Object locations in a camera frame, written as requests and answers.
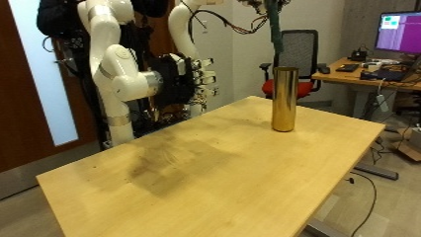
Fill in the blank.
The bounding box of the flower bouquet with green stem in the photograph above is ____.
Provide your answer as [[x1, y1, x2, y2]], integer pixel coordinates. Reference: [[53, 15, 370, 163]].
[[263, 0, 285, 56]]

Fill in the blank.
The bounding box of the tall gold cylinder vase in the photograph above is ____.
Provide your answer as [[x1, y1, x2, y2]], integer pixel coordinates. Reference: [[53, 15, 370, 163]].
[[269, 66, 300, 133]]

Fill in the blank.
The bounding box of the black mesh red-seat office chair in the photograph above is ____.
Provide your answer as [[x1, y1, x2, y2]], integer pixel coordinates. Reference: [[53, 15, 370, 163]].
[[259, 29, 328, 100]]

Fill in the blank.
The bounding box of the black desk phone device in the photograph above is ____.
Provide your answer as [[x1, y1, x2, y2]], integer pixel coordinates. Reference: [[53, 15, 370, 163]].
[[349, 47, 369, 62]]

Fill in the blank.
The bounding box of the black keyboard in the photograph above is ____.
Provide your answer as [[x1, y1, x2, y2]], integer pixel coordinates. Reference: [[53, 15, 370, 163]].
[[335, 63, 361, 73]]

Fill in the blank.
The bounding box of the wooden office desk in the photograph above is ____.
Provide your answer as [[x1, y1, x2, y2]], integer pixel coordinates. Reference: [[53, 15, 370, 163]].
[[312, 57, 421, 120]]

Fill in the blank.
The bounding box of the black hanging jacket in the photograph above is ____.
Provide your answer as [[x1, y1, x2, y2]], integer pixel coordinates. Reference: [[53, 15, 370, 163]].
[[36, 0, 91, 38]]

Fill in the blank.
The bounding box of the computer monitor with purple screen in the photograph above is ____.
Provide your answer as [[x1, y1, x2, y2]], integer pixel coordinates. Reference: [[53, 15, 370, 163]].
[[373, 11, 421, 55]]

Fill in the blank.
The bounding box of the brown door with glass panel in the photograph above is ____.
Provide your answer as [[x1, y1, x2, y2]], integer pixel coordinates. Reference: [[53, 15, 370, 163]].
[[0, 0, 100, 174]]

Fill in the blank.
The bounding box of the black laptop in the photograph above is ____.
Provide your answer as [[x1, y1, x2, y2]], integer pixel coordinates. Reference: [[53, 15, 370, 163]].
[[360, 67, 412, 82]]

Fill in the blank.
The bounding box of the white hanging power adapter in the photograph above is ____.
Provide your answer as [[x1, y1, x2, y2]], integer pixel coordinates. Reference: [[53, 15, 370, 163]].
[[374, 93, 390, 113]]

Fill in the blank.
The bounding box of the grey table foot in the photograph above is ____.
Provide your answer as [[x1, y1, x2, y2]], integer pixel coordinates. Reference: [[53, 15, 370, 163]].
[[354, 162, 400, 181]]

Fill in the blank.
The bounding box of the cardboard box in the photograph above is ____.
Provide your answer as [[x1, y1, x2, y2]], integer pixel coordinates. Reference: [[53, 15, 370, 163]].
[[390, 126, 421, 162]]

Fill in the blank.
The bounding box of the left arm wire bundle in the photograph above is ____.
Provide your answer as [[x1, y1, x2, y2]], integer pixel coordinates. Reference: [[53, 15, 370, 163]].
[[181, 0, 269, 37]]

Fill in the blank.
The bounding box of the black floor cable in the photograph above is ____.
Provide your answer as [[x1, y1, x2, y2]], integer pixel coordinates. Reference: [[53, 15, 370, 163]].
[[349, 171, 378, 237]]

